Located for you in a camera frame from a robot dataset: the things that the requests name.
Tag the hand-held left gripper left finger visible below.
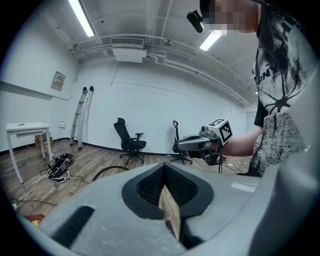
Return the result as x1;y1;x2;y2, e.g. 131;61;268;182
37;161;188;256

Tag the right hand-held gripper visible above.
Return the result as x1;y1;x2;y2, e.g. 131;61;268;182
177;118;234;166

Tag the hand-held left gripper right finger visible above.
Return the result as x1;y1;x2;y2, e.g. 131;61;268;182
164;161;263;256

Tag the black corrugated hose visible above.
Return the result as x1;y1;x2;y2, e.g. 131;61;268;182
91;164;130;183

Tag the person's right forearm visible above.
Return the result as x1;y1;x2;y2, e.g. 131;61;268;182
222;126;263;157

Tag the black office chair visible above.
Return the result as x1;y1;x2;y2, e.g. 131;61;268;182
170;120;194;166
113;117;147;166

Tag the frosted glass partition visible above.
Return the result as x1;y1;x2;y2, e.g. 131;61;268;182
244;111;258;135

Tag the white pipe run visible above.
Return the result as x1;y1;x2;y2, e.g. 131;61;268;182
66;33;252;107

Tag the brown cardboard box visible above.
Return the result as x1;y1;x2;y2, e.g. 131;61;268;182
34;133;54;151

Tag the white tube light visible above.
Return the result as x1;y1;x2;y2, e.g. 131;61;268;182
67;0;96;38
199;29;223;52

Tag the person's black printed t-shirt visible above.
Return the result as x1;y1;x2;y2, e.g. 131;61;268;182
248;3;317;178

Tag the white air conditioner unit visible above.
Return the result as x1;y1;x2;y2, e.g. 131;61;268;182
110;36;148;64

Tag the aluminium ladder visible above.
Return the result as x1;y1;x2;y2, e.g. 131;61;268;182
69;85;95;151

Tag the white table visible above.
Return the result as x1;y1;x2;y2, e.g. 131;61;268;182
5;121;54;185

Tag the person's head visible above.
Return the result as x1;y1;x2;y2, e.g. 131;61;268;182
199;0;262;36

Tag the grey electrical panel box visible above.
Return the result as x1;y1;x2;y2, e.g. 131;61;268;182
50;71;67;92

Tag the white power cable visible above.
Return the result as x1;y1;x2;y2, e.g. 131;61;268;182
12;172;50;210

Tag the black head-worn camera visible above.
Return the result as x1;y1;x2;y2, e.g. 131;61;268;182
186;9;205;34

